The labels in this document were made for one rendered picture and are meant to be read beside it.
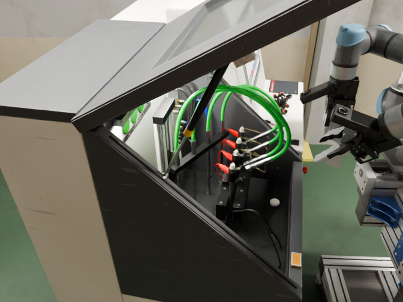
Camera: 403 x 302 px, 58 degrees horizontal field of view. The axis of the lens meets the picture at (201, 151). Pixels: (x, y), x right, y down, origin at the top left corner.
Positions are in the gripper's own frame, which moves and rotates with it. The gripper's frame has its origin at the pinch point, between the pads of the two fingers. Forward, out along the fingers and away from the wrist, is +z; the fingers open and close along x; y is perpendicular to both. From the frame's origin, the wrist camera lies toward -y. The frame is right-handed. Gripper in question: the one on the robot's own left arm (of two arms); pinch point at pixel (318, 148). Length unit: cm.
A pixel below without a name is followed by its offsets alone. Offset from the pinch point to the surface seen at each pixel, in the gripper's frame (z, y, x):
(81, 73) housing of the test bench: 30, -60, -10
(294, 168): 40, 24, 28
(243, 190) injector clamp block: 43.6, 7.8, 5.3
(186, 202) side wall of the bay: 19.5, -18.9, -27.4
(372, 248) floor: 83, 132, 67
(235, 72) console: 34, -21, 40
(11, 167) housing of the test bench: 47, -58, -37
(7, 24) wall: 230, -156, 117
